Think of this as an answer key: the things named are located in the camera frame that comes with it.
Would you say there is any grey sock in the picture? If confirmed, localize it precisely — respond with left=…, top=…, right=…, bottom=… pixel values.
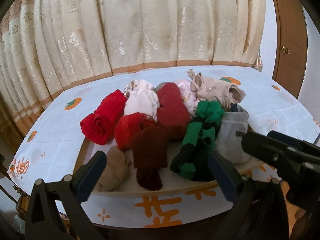
left=215, top=104, right=250, bottom=164

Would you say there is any green underwear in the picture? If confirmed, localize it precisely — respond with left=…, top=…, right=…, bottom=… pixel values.
left=170, top=101, right=225, bottom=182

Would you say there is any brown garment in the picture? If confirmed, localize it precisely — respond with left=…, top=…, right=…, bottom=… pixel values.
left=97, top=146, right=131, bottom=192

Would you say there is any bright red underwear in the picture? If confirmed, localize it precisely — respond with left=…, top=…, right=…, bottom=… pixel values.
left=80, top=90, right=127, bottom=145

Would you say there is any beige dotted thermal underwear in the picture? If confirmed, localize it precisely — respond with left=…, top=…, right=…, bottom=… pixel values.
left=187, top=69, right=246, bottom=111

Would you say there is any white pink underwear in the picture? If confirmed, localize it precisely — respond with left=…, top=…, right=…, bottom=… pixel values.
left=175, top=79, right=199, bottom=119

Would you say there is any dark maroon underwear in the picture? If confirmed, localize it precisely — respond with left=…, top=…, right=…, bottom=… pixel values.
left=131, top=126, right=170, bottom=191

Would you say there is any dark red underwear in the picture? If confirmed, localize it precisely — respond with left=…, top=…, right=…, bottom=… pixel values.
left=115, top=80, right=190, bottom=151

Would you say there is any pale pink bra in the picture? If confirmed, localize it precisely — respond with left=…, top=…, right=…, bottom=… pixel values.
left=124, top=80, right=160, bottom=122

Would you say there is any white orange-print table cover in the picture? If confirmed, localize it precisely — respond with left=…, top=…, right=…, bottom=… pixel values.
left=9, top=66, right=319, bottom=228

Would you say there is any shallow gold cardboard tray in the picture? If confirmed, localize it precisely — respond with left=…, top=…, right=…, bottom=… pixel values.
left=73, top=123, right=261, bottom=198

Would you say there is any wooden door with knob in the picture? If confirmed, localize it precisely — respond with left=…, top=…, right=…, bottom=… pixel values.
left=272, top=0, right=308, bottom=98

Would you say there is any cream floral curtain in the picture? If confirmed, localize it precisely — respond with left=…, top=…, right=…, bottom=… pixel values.
left=1, top=0, right=266, bottom=135

